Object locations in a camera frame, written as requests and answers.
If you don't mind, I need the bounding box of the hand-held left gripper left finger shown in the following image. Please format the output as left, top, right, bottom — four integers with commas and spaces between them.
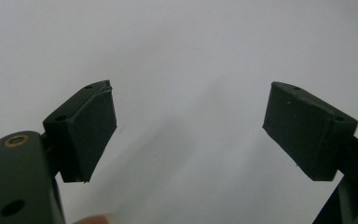
42, 79, 118, 184

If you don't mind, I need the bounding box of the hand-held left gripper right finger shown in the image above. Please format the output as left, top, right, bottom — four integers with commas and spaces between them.
262, 81, 358, 182

